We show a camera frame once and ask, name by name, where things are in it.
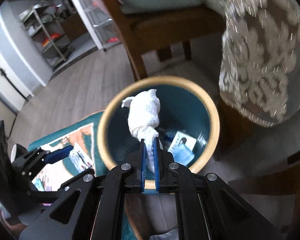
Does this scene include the metal storage shelf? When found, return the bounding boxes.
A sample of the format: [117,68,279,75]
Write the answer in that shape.
[19,3,72,70]

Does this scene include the teal yellow-rimmed trash bin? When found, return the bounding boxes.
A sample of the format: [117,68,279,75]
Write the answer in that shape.
[97,76,220,190]

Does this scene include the red white snack wrapper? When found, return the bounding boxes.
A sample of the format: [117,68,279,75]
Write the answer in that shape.
[69,142,94,172]

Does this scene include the white tissue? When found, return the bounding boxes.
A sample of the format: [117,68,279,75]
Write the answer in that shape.
[121,89,160,172]

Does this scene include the teal beige patterned rug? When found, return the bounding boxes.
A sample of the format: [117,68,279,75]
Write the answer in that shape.
[28,112,108,191]

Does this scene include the white cabinet doors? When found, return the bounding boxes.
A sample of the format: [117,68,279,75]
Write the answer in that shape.
[0,2,53,113]

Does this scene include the black white-lined cup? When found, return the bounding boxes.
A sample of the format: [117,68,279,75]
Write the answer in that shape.
[10,144,28,162]

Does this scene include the white wheeled cart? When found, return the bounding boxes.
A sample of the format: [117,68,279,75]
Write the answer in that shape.
[72,0,120,51]

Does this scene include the lace patterned tablecloth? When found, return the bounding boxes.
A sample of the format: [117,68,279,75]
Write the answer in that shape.
[205,0,300,127]

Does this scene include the wooden chair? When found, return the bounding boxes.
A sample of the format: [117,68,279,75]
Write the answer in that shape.
[101,0,225,81]

